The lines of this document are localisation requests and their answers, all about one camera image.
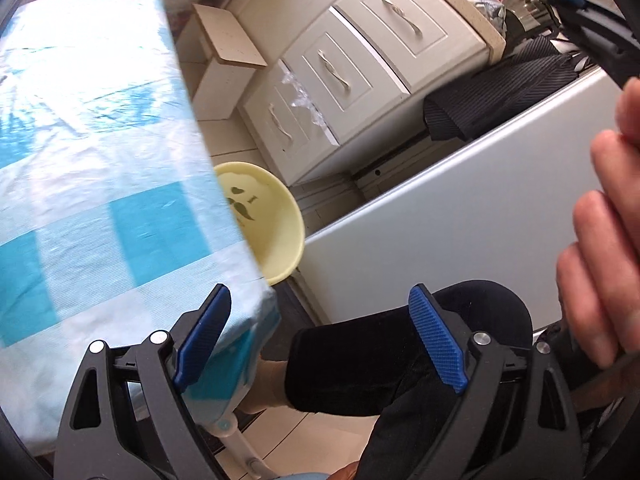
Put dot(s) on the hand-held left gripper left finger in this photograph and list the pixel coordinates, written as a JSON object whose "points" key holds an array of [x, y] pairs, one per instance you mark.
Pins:
{"points": [[202, 340]]}

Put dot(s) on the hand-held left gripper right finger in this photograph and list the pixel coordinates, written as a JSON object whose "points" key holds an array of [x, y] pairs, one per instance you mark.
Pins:
{"points": [[440, 345]]}

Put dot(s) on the person's right hand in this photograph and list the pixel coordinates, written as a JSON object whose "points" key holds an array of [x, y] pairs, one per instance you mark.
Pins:
{"points": [[605, 240]]}

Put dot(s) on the crumpled foil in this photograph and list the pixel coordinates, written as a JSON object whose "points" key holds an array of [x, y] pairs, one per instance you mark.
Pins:
{"points": [[492, 17]]}

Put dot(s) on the person's black trouser leg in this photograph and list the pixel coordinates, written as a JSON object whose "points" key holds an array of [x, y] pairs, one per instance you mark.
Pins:
{"points": [[360, 360]]}

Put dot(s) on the dark striped cloth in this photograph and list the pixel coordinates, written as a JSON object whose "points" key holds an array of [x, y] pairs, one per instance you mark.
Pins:
{"points": [[500, 90]]}

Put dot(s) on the white appliance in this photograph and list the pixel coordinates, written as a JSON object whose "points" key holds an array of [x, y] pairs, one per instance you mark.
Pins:
{"points": [[450, 210]]}

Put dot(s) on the yellow plastic basin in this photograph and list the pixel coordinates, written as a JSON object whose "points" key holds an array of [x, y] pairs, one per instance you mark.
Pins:
{"points": [[270, 220]]}

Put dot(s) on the white drawer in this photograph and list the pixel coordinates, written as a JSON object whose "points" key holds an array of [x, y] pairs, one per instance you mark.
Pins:
{"points": [[340, 72], [405, 20], [285, 125]]}

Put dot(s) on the white drawer cabinet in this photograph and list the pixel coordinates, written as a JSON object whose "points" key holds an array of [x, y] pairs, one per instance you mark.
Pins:
{"points": [[380, 50]]}

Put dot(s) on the blue checkered tablecloth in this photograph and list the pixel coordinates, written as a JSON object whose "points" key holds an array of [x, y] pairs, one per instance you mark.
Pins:
{"points": [[100, 160]]}

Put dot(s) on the clear crumpled plastic wrap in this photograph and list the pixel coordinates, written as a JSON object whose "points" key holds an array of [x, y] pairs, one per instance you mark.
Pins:
{"points": [[305, 97]]}

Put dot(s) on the white stool with beige top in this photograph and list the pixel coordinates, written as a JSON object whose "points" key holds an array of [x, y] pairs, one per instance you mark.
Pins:
{"points": [[230, 40]]}

